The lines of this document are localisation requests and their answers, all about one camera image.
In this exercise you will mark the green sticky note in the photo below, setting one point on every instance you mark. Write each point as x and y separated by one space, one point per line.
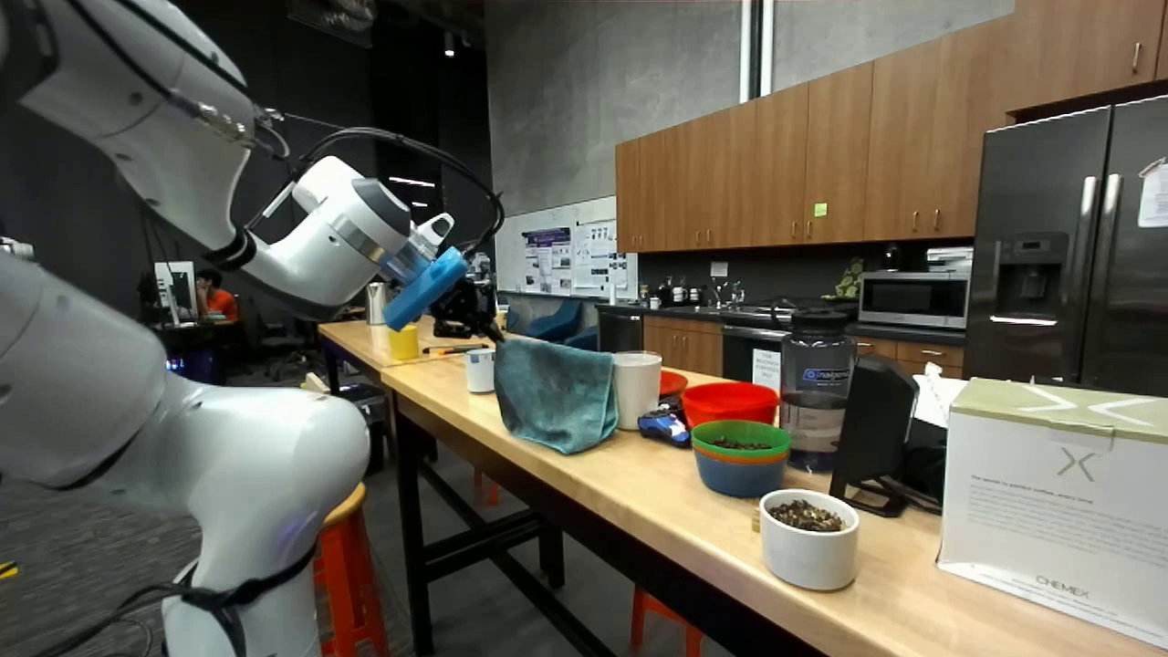
820 208

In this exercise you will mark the wooden upper cabinets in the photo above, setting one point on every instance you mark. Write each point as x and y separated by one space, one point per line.
853 149

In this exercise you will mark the white wall outlet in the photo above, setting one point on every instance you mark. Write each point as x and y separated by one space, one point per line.
719 271

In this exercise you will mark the white bowl with dark contents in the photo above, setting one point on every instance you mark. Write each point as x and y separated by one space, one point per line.
806 554

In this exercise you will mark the blue bowl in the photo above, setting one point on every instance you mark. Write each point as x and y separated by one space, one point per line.
739 476

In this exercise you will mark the silver microwave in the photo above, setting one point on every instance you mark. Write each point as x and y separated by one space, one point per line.
912 297

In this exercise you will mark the red bowl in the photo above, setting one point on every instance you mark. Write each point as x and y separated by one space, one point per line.
732 403

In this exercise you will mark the blue and black mouse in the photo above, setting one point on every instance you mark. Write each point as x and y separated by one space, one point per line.
664 427

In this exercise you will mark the wooden lower cabinets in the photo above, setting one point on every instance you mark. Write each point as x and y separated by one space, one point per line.
679 345

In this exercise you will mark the wooden cabinets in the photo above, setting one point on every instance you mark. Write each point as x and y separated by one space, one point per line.
853 149
679 345

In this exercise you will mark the red plate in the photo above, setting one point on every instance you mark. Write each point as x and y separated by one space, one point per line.
673 385

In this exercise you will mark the white paper on refrigerator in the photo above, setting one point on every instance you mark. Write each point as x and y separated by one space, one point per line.
1156 194

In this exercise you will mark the orange metal stool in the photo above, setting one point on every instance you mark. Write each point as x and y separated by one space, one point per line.
663 622

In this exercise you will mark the teal towel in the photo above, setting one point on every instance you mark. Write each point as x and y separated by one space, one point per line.
555 396

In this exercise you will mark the blue chair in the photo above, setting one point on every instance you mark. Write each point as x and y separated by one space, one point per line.
553 319

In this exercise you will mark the white wall poster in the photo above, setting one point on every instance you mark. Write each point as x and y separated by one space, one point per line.
569 256

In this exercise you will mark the black oven with paper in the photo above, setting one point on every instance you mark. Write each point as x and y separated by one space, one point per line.
753 352

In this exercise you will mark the white cardboard box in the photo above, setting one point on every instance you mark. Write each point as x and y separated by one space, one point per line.
1059 511

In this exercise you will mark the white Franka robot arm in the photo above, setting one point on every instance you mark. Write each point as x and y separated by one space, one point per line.
242 476

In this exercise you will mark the small white printed cup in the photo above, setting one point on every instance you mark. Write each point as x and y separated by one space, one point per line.
479 371

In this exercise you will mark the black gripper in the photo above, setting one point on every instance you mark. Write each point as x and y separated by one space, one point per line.
467 311

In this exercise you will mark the black upright device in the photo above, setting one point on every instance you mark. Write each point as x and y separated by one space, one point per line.
875 425

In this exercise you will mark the tall white cup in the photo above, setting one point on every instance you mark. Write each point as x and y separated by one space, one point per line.
640 387

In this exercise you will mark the orange stool with wooden seat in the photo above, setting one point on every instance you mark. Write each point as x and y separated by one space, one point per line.
346 571

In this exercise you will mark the person in orange shirt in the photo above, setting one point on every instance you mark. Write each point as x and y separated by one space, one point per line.
215 301

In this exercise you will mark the green potted plant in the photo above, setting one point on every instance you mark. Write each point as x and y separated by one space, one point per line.
847 283

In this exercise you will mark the green bowl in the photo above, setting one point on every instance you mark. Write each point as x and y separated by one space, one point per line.
741 440

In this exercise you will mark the silver tumbler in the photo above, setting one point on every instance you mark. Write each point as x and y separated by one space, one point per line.
372 305

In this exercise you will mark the yellow mug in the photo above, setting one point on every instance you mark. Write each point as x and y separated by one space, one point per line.
405 345

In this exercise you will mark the black refrigerator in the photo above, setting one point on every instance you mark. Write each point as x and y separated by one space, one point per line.
1059 244

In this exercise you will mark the white crumpled paper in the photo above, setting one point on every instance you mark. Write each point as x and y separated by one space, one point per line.
937 396

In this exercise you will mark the white framed monitor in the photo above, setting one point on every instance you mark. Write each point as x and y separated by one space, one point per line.
173 295

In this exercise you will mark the wooden table with black legs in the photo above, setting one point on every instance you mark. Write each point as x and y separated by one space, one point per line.
415 535
351 337

